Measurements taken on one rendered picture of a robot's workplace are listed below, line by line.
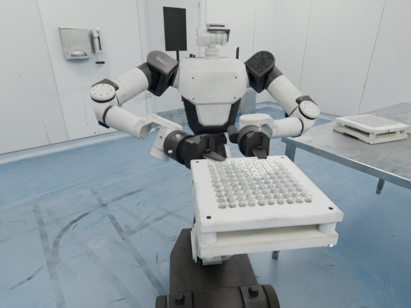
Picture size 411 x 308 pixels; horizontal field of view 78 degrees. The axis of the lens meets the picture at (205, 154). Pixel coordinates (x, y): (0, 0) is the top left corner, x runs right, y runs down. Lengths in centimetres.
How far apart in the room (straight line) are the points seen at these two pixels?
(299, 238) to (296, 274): 134
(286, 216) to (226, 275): 109
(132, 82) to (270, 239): 72
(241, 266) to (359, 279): 75
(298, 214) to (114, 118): 62
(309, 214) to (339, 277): 145
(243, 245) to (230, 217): 6
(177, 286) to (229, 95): 98
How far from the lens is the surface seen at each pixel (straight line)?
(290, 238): 48
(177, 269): 154
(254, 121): 84
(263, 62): 111
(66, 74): 377
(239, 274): 152
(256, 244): 47
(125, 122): 84
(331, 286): 183
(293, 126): 95
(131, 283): 175
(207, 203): 46
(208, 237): 44
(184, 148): 68
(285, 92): 106
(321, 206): 50
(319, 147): 132
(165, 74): 102
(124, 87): 96
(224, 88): 102
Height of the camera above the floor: 131
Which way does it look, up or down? 23 degrees down
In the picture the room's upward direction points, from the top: straight up
